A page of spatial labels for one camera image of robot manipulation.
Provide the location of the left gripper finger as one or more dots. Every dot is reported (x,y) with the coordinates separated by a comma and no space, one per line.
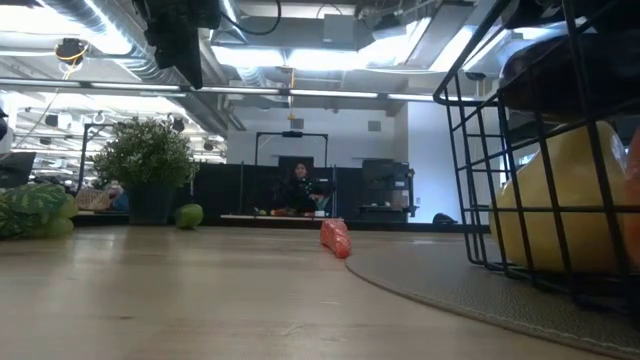
(180,50)

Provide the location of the green grape bunch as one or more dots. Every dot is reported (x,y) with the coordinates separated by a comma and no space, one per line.
(30,210)

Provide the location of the orange carrot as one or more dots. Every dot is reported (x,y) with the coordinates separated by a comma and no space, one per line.
(337,240)

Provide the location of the small green potted plant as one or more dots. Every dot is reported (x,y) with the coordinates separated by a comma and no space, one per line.
(145,160)

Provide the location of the green cucumber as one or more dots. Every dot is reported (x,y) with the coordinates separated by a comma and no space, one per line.
(189,216)

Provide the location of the wooden background table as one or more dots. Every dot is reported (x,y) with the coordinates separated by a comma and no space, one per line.
(250,217)

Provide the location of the person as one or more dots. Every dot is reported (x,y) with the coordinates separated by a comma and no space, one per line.
(300,190)

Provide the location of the black equipment cart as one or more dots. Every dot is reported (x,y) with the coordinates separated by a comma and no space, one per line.
(387,190)

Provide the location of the black dome-shaped object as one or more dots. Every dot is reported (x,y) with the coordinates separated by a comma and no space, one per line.
(444,219)

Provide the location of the grey round mat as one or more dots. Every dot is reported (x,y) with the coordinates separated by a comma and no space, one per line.
(450,290)

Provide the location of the ceiling dome camera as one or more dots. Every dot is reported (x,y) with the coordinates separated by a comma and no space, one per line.
(71,50)

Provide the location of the black monitor stand frame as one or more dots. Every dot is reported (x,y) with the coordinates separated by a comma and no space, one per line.
(292,134)

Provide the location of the black partition wall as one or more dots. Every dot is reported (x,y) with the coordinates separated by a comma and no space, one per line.
(225,190)

